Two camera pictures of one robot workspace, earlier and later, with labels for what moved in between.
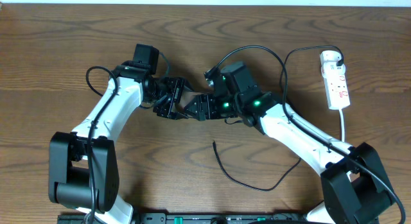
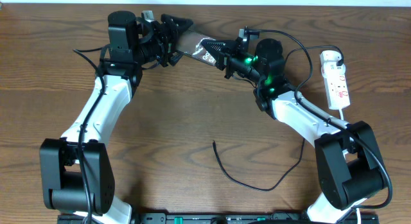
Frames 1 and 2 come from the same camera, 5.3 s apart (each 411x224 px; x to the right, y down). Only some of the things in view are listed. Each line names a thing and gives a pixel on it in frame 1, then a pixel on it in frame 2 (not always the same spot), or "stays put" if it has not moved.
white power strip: (334, 80) stays put
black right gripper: (200, 115) to (227, 50)
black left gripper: (171, 97) to (166, 44)
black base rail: (194, 218) stays put
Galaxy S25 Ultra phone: (186, 96) to (189, 42)
